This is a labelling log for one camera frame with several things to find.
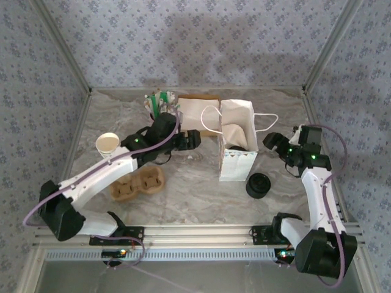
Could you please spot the left aluminium corner post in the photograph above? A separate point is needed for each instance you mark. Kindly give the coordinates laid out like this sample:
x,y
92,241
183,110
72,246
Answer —
x,y
65,45

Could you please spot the aluminium corner post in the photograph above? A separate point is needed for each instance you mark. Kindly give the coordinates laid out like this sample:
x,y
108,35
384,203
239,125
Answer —
x,y
331,45
65,45

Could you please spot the left aluminium frame leg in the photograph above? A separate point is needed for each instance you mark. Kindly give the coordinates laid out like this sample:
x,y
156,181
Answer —
x,y
30,268

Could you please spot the brown pulp cup carrier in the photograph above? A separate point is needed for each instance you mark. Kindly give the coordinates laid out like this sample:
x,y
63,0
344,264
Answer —
x,y
122,199
125,189

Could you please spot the right aluminium corner post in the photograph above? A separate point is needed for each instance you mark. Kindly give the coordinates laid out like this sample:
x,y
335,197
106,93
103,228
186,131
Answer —
x,y
331,45

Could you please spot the right aluminium side rail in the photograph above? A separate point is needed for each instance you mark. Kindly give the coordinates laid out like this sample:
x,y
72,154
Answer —
x,y
309,103

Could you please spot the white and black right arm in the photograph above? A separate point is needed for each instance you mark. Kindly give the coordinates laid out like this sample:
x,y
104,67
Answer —
x,y
317,198

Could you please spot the aluminium frame leg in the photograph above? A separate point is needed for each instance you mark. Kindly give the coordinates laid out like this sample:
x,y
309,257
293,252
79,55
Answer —
x,y
366,268
30,268

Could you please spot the long aluminium mounting rail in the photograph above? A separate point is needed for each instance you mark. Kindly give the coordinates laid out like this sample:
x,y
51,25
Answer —
x,y
195,233

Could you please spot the left aluminium side rail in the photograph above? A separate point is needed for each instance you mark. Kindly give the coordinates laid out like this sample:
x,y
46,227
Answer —
x,y
80,122

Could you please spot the aluminium side rail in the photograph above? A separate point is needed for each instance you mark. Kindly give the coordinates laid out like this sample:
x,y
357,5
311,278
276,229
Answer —
x,y
309,103
80,122

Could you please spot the brown cardboard napkin box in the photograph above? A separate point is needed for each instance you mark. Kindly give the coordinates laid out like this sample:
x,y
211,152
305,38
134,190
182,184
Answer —
x,y
210,133

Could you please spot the animal print paper gift bag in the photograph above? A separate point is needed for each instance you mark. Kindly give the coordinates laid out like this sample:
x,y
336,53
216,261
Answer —
x,y
235,169

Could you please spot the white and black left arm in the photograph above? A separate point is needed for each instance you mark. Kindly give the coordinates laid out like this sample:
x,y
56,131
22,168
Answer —
x,y
97,174

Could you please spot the right aluminium frame leg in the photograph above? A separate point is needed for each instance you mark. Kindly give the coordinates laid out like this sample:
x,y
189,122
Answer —
x,y
366,268

